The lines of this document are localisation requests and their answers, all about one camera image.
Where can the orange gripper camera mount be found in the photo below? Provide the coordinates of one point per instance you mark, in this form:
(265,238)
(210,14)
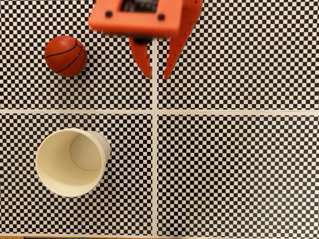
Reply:
(139,21)

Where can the cream paper cup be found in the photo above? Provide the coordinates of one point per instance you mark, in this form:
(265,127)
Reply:
(62,169)

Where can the black white checkerboard sheet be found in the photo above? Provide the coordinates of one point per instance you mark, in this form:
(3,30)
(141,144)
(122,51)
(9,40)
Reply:
(249,62)
(25,87)
(236,174)
(124,211)

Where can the orange foam mini basketball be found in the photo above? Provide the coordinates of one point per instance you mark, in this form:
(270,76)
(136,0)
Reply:
(65,57)

